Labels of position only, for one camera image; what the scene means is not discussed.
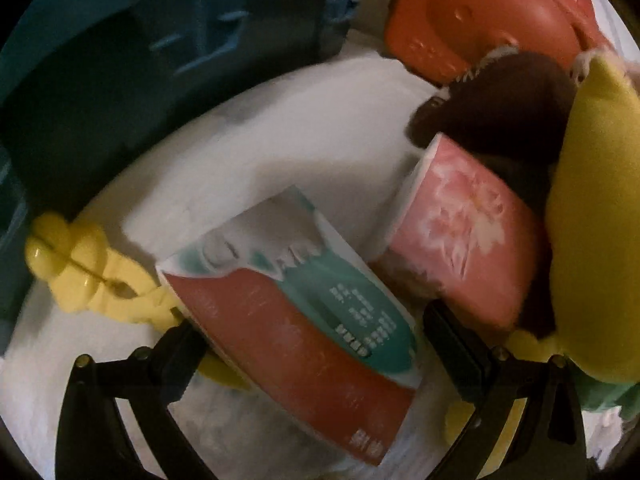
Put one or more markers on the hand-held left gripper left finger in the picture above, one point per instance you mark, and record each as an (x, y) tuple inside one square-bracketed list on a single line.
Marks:
[(177, 360)]

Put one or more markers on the yellow mouse plush toy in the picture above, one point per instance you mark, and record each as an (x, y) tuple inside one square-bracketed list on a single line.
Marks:
[(595, 210)]

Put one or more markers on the blue plastic crate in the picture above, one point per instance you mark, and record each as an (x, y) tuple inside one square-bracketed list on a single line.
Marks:
[(150, 60)]

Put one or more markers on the pink tissue box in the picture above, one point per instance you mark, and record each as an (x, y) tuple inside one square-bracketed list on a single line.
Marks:
[(465, 230)]

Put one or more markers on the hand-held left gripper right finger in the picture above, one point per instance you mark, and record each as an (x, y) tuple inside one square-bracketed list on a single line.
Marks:
[(452, 350)]

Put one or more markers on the green plush toy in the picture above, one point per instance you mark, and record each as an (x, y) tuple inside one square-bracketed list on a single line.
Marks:
[(605, 395)]

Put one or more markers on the red green toothpaste box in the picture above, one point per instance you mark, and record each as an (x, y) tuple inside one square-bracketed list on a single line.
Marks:
[(300, 340)]

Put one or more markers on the light blue floral bed sheet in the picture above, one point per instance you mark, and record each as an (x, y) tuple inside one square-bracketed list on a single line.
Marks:
[(250, 135)]

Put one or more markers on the red toy suitcase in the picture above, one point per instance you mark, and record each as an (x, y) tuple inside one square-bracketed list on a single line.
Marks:
[(475, 15)]

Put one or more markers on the yellow plastic toy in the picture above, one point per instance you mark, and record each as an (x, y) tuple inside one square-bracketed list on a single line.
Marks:
[(80, 270)]

